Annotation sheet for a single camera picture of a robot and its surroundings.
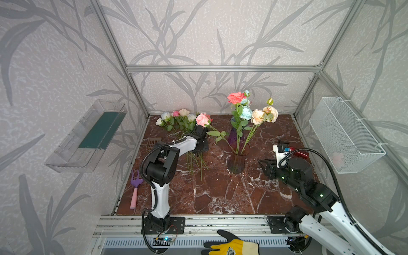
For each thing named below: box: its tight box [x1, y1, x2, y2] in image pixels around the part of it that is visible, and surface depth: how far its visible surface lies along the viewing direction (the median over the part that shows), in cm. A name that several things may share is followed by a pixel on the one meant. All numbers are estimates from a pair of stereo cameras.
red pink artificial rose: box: [226, 91, 248, 156], surface depth 71 cm
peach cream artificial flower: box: [240, 97, 279, 156], surface depth 71 cm
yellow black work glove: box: [200, 229, 260, 255], surface depth 68 cm
